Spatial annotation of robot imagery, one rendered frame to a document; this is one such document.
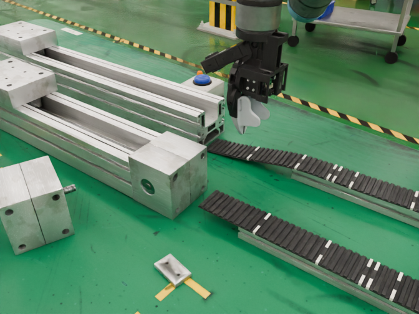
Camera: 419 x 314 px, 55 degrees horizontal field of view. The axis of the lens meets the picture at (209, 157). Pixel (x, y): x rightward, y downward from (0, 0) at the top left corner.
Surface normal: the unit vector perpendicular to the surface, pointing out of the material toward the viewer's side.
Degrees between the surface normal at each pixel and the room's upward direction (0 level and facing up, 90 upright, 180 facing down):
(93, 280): 0
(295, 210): 0
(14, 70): 0
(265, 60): 89
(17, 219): 90
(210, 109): 90
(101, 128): 90
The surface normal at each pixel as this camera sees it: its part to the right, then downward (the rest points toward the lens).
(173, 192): 0.81, 0.33
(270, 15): 0.40, 0.51
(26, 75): 0.00, -0.82
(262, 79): -0.58, 0.45
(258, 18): -0.12, 0.55
